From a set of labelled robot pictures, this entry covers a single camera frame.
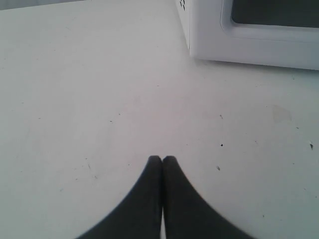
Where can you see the white microwave door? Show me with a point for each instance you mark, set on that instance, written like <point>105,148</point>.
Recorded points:
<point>283,33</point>

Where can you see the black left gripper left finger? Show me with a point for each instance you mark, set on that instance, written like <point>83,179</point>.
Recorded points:
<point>138,216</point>

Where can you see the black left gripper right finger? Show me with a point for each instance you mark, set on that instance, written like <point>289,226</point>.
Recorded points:
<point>186,214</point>

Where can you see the white microwave oven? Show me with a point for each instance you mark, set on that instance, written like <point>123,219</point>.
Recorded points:
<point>183,9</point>

